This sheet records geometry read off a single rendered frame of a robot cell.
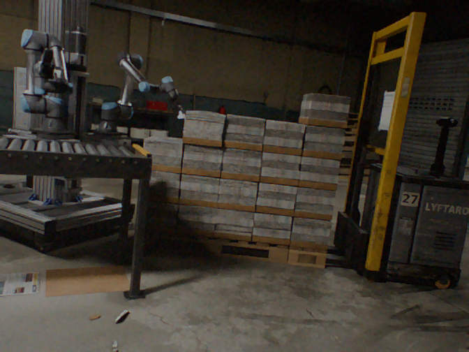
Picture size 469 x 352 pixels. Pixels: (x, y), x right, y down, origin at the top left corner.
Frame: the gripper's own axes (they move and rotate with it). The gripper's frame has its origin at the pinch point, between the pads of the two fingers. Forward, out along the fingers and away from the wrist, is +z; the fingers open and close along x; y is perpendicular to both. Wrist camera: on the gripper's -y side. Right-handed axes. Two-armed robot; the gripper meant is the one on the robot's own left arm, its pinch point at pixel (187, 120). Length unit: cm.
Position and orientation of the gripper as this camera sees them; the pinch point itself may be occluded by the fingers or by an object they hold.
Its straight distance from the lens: 326.0
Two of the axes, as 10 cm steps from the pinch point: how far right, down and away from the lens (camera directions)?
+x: 0.0, 1.5, -9.9
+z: 3.9, 9.1, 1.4
